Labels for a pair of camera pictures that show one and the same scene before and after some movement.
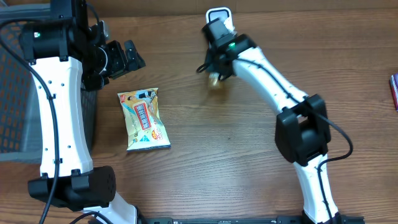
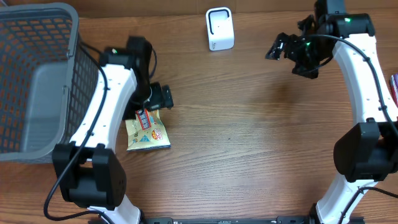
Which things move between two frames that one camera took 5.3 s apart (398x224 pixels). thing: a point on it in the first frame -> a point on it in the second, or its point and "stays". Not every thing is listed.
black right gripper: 211,63 -> 310,69
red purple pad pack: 393,84 stays
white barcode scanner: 219,21 stays
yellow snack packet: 145,129 stays
